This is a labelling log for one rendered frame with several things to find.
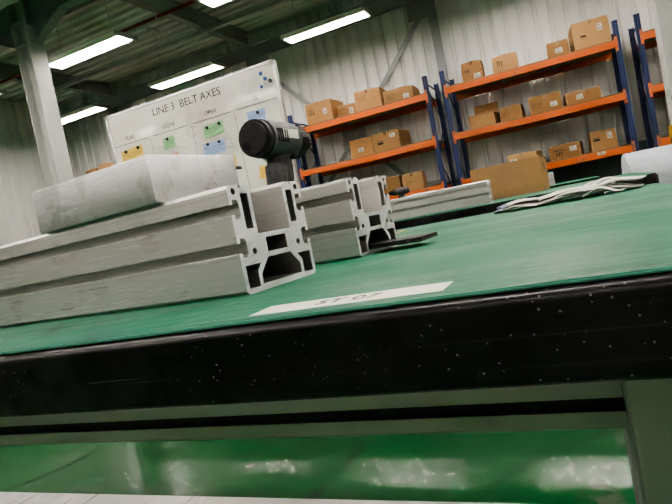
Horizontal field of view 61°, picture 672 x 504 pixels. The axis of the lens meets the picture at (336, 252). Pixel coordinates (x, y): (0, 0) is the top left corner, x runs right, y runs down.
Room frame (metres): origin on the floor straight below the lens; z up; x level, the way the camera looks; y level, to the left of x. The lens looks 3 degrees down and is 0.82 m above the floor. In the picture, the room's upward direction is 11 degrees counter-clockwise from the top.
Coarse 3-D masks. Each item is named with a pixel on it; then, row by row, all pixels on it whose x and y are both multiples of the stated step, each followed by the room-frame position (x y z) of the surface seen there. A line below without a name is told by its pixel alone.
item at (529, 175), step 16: (528, 160) 2.44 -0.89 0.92; (544, 160) 2.55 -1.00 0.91; (480, 176) 2.54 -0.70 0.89; (496, 176) 2.50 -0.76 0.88; (512, 176) 2.47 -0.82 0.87; (528, 176) 2.44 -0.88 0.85; (544, 176) 2.47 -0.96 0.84; (496, 192) 2.51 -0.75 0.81; (512, 192) 2.48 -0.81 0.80; (528, 192) 2.45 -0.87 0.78
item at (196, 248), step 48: (240, 192) 0.44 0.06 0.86; (288, 192) 0.50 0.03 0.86; (48, 240) 0.54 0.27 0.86; (96, 240) 0.53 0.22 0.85; (144, 240) 0.48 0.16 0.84; (192, 240) 0.45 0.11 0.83; (240, 240) 0.44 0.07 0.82; (288, 240) 0.49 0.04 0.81; (0, 288) 0.59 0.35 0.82; (48, 288) 0.57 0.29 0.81; (96, 288) 0.52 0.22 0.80; (144, 288) 0.48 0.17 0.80; (192, 288) 0.46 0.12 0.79; (240, 288) 0.43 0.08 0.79
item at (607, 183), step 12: (600, 180) 0.98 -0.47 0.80; (612, 180) 0.92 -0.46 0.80; (624, 180) 0.92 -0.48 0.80; (564, 192) 0.95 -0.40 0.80; (576, 192) 0.93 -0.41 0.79; (588, 192) 0.92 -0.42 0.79; (600, 192) 0.92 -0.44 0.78; (504, 204) 1.02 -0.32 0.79; (516, 204) 0.99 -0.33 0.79; (528, 204) 0.96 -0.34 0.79; (540, 204) 0.96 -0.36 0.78
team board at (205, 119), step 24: (240, 72) 3.87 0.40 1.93; (264, 72) 3.80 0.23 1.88; (168, 96) 4.12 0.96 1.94; (192, 96) 4.04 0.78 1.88; (216, 96) 3.97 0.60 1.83; (240, 96) 3.89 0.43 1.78; (264, 96) 3.82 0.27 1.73; (120, 120) 4.32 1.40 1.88; (144, 120) 4.23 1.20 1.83; (168, 120) 4.14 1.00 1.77; (192, 120) 4.06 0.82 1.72; (216, 120) 3.98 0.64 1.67; (240, 120) 3.90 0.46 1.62; (120, 144) 4.34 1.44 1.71; (144, 144) 4.25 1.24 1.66; (168, 144) 4.16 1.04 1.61; (192, 144) 4.08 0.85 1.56; (216, 144) 4.00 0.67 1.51; (264, 168) 3.86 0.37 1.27
